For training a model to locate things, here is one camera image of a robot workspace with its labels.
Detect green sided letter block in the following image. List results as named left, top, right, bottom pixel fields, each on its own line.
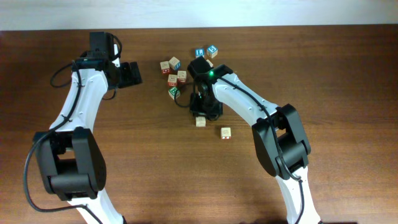
left=195, top=116, right=206, bottom=128

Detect green B block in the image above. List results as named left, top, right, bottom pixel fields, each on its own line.
left=168, top=86, right=180, bottom=100

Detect red sided number block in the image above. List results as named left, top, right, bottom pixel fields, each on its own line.
left=221, top=127, right=231, bottom=139

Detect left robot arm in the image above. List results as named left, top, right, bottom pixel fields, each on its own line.
left=23, top=32, right=142, bottom=223

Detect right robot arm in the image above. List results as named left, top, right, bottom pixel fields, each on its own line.
left=187, top=57, right=322, bottom=223

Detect small red edged block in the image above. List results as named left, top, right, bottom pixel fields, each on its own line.
left=177, top=70, right=187, bottom=83

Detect red C block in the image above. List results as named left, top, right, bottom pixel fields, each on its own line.
left=160, top=61, right=170, bottom=75

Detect red bottom butterfly block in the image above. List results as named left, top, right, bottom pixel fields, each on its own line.
left=167, top=74, right=178, bottom=87

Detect block with red side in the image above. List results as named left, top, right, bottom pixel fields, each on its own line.
left=206, top=59, right=214, bottom=68

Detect block with blue side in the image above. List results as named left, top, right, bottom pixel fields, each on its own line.
left=168, top=57, right=181, bottom=71

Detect blue letter L block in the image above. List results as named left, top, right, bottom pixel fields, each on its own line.
left=195, top=49, right=205, bottom=58

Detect blue number 5 block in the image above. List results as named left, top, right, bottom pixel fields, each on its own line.
left=206, top=45, right=218, bottom=58

